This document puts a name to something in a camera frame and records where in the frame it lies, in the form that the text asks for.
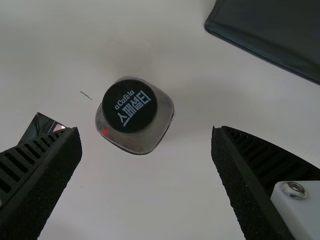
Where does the dark grey bag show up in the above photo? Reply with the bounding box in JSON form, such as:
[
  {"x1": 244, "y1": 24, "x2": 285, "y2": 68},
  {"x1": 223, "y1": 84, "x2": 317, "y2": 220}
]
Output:
[{"x1": 203, "y1": 0, "x2": 320, "y2": 86}]

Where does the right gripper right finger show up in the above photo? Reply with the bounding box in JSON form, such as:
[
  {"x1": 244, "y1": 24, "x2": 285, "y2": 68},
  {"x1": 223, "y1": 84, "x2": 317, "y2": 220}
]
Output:
[{"x1": 210, "y1": 125, "x2": 320, "y2": 240}]

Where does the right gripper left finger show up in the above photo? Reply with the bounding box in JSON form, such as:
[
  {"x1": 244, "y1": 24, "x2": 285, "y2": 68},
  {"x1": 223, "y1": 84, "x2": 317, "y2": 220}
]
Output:
[{"x1": 0, "y1": 126, "x2": 83, "y2": 240}]

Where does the dark coffee bottle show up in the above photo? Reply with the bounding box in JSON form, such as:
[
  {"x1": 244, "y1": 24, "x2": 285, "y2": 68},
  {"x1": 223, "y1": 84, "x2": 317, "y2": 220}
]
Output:
[{"x1": 94, "y1": 75, "x2": 176, "y2": 157}]

